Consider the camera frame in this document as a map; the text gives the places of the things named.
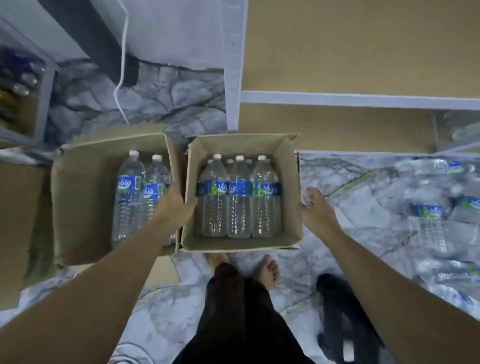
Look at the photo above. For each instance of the person's left hand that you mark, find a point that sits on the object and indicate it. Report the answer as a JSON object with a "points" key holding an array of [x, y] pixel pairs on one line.
{"points": [[173, 212]]}

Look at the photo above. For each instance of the person's right hand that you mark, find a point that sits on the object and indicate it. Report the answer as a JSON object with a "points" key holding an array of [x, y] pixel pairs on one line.
{"points": [[319, 217]]}

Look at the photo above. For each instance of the person's left thumb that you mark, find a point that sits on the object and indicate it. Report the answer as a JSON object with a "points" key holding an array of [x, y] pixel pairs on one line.
{"points": [[190, 205]]}

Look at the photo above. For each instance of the person's right thumb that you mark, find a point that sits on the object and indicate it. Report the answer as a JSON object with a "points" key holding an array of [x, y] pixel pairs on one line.
{"points": [[304, 208]]}

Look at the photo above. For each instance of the cardboard box of bottles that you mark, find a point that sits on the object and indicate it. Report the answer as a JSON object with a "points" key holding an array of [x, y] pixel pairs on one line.
{"points": [[288, 180]]}

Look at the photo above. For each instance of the person's left forearm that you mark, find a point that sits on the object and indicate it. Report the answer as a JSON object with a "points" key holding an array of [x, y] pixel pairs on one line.
{"points": [[93, 296]]}

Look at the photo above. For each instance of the person's right forearm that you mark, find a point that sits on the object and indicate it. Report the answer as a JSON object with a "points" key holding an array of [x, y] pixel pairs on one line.
{"points": [[393, 296]]}

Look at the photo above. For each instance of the clear plastic water bottle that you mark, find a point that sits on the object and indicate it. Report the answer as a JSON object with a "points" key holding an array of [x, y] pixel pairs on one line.
{"points": [[127, 202], [154, 180]]}

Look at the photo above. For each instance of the group of boxed water bottles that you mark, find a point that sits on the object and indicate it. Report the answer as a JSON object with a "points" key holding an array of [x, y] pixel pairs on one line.
{"points": [[240, 202]]}

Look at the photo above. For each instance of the person's left foot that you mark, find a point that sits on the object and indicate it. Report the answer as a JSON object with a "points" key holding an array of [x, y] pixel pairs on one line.
{"points": [[216, 259]]}

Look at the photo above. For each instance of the person's foot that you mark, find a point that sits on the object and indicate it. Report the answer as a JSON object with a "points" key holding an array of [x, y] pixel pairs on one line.
{"points": [[269, 272], [216, 259]]}

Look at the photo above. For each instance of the person's right foot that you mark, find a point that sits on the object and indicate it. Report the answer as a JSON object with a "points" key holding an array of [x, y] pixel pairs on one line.
{"points": [[269, 272]]}

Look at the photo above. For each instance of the wide open cardboard box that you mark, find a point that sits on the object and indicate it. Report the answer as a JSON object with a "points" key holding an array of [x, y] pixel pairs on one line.
{"points": [[82, 202]]}

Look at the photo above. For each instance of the person's black trousers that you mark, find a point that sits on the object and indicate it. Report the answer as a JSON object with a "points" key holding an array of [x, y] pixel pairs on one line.
{"points": [[240, 322]]}

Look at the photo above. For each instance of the pile of loose water bottles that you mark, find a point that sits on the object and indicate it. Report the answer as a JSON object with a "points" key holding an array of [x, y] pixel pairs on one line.
{"points": [[435, 221]]}

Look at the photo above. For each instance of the white metal shelving rack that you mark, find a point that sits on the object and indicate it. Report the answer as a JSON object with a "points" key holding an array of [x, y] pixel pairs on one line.
{"points": [[337, 48]]}

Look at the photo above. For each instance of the flat brown cardboard sheet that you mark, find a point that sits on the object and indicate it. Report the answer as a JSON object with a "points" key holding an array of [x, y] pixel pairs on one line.
{"points": [[18, 225]]}

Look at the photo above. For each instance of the grey metal shelf rack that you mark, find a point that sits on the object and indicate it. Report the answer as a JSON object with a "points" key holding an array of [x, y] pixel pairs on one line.
{"points": [[45, 97]]}

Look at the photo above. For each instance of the row of dark drink bottles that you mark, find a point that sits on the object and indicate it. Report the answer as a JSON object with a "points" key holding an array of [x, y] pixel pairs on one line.
{"points": [[18, 86]]}

